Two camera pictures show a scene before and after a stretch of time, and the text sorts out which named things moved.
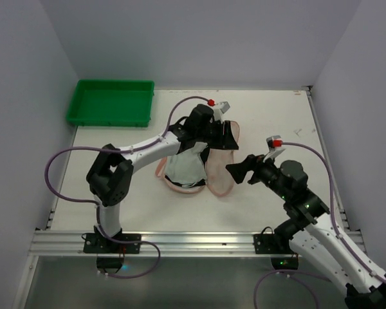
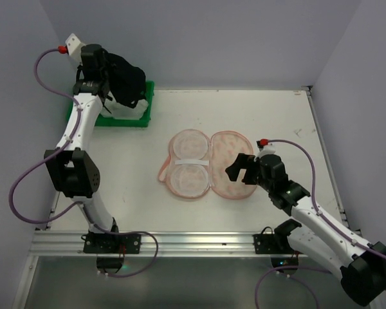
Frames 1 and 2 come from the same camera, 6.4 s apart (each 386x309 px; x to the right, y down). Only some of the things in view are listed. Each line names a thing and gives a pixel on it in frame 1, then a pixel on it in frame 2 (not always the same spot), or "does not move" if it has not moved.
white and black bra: x=188 y=168 → x=127 y=99
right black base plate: x=267 y=243 does not move
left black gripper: x=221 y=134 → x=128 y=93
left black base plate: x=94 y=243 does not move
